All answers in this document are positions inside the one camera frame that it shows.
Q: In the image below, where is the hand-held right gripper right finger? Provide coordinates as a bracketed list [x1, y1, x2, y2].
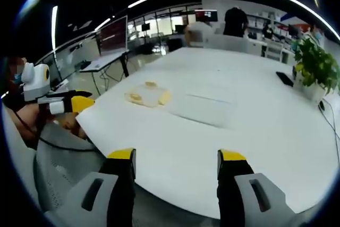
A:
[216, 149, 298, 227]

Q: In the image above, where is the small wall monitor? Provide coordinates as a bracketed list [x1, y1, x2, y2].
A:
[194, 9, 219, 23]

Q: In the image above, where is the green potted plant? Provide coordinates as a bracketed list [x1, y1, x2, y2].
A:
[293, 36, 340, 95]

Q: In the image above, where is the white plant pot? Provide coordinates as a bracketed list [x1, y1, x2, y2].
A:
[299, 77, 327, 103]

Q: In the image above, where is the black phone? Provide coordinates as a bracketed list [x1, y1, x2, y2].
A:
[275, 71, 295, 88]

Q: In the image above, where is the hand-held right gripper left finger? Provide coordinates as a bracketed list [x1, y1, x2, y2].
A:
[56, 147, 137, 227]

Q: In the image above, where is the clear flat sheet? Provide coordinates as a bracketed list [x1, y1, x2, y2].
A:
[167, 88, 238, 128]

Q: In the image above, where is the white chair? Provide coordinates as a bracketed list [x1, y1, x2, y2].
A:
[265, 41, 284, 62]

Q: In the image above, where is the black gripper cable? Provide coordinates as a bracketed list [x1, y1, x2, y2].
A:
[13, 104, 96, 152]

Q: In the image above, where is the white storage shelving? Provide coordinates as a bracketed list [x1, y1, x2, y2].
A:
[245, 11, 289, 40]

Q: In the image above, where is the grey mesh chair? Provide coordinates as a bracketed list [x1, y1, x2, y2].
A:
[5, 110, 108, 213]

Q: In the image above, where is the cream plastic buckle part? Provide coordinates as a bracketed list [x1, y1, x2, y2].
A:
[158, 90, 172, 105]
[124, 91, 145, 103]

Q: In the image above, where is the white side desk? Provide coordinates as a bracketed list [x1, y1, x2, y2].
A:
[79, 49, 131, 79]

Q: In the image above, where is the large dark monitor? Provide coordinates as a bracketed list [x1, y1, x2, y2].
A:
[99, 15, 129, 55]

